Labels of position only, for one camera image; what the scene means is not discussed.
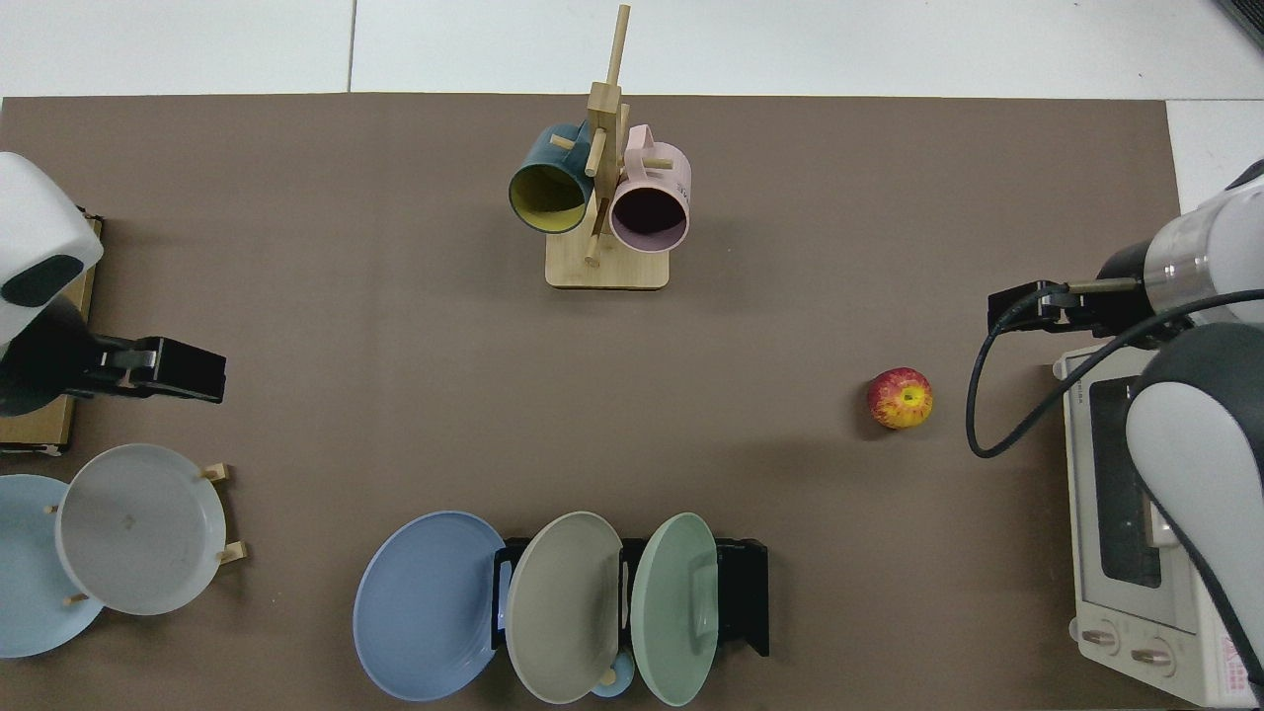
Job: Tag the red yellow apple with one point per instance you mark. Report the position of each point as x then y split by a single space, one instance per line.
901 398

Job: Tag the grey plate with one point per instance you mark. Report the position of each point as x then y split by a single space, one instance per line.
138 533

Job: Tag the wooden plate rack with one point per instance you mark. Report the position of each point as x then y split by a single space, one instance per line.
235 553

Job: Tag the light blue plate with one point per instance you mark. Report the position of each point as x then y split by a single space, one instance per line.
25 573

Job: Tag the black dish rack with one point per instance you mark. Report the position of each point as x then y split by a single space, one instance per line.
746 592

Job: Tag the beige plate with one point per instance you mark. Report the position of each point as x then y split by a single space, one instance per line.
563 612

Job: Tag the pale green plate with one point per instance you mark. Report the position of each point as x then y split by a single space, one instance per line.
671 602

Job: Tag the brown table cloth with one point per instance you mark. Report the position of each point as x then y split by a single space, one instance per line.
395 296

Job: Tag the pale toaster oven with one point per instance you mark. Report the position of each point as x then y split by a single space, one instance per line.
1096 553

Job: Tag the pink cup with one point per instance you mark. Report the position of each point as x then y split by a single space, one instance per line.
667 168

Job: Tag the dark teal cup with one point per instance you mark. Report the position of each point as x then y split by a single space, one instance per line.
541 158

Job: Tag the wooden cup stand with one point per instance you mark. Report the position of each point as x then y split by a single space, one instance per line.
607 269

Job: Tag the small blue round thing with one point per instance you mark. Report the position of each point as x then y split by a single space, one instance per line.
620 687

